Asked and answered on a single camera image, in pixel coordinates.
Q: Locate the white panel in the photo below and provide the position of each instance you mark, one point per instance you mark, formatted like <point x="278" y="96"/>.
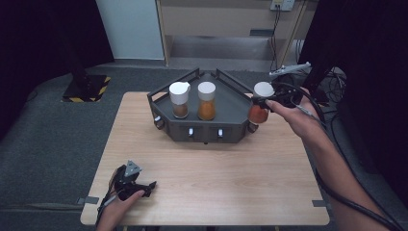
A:
<point x="131" y="29"/>

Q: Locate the grey tape piece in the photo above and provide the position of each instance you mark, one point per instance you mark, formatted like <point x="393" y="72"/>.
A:
<point x="88" y="200"/>
<point x="319" y="203"/>

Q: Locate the red spice jar white lid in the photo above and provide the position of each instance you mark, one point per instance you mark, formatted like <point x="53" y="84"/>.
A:
<point x="263" y="89"/>

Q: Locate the brown spice jar white lid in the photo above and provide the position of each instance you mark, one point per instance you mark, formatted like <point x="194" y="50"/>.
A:
<point x="179" y="93"/>

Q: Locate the person's right hand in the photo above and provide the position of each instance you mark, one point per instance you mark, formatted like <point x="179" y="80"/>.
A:
<point x="301" y="120"/>

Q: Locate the grey corner rack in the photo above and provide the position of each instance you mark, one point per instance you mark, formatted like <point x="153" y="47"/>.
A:
<point x="227" y="106"/>

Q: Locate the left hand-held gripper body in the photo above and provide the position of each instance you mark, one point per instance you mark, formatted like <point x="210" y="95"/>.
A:
<point x="126" y="184"/>

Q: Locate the dark curtain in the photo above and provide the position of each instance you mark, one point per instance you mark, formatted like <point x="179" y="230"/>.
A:
<point x="375" y="64"/>
<point x="38" y="48"/>

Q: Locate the yellow spice jar white lid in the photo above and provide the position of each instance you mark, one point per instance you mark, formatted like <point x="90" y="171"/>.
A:
<point x="206" y="91"/>

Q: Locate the grey cabinet label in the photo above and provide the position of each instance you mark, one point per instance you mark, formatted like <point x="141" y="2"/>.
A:
<point x="261" y="32"/>

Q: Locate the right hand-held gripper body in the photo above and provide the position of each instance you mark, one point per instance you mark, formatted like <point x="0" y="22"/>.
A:
<point x="287" y="94"/>

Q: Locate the person's left hand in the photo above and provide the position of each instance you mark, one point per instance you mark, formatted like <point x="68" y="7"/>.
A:
<point x="117" y="210"/>

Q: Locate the white wall socket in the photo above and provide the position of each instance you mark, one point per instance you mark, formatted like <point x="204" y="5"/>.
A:
<point x="283" y="4"/>

